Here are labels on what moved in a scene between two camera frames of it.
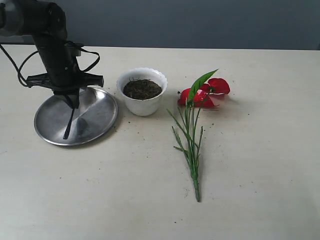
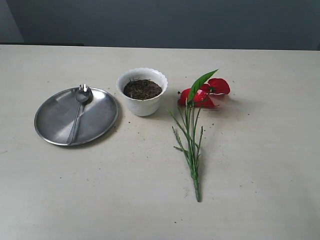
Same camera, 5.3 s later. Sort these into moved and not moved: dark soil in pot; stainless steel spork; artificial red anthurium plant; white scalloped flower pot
Moved: stainless steel spork
Not moved: artificial red anthurium plant; dark soil in pot; white scalloped flower pot
